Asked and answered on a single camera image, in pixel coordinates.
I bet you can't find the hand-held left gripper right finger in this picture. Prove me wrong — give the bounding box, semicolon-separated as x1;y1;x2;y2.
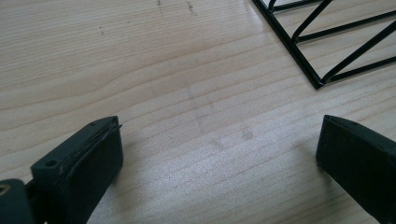
315;114;396;224

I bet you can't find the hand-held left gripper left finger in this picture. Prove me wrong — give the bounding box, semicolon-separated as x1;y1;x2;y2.
30;115;124;224

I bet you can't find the black wire rack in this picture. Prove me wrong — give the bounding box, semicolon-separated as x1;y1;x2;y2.
251;0;396;91

